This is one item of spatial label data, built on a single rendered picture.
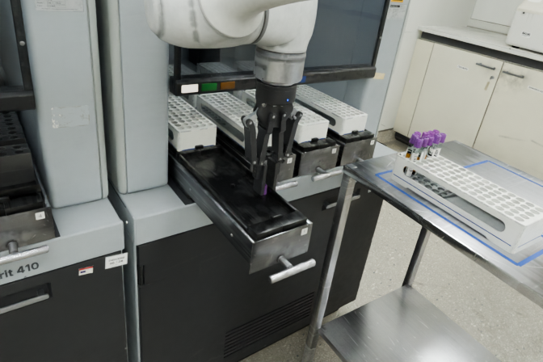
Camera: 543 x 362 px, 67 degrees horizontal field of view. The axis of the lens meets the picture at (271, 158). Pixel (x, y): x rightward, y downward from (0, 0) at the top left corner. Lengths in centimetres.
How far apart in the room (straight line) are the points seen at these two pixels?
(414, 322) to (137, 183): 94
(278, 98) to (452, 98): 250
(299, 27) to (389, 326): 98
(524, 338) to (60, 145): 181
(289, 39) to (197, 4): 18
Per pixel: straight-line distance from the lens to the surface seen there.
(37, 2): 80
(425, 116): 330
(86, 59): 83
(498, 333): 201
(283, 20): 68
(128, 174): 94
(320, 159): 111
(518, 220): 85
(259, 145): 80
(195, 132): 98
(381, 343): 135
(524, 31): 297
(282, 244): 77
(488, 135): 308
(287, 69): 72
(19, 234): 85
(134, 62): 86
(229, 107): 113
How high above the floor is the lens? 125
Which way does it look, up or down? 26 degrees down
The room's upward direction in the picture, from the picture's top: 7 degrees clockwise
